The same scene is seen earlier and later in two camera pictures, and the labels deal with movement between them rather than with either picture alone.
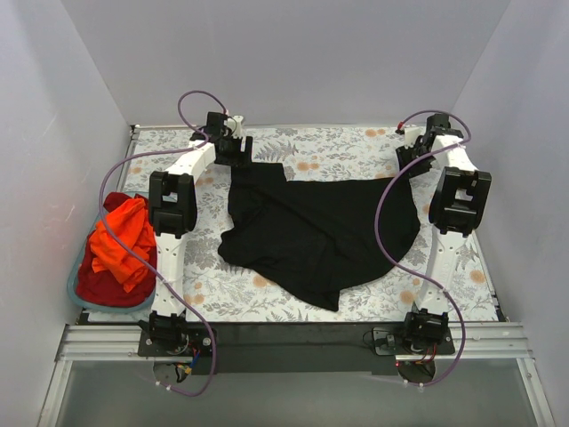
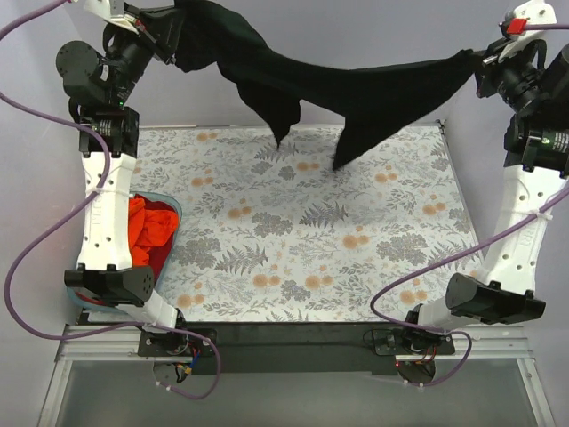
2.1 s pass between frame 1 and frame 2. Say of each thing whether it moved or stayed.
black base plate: stayed
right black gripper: moved
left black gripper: moved
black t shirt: moved
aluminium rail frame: stayed
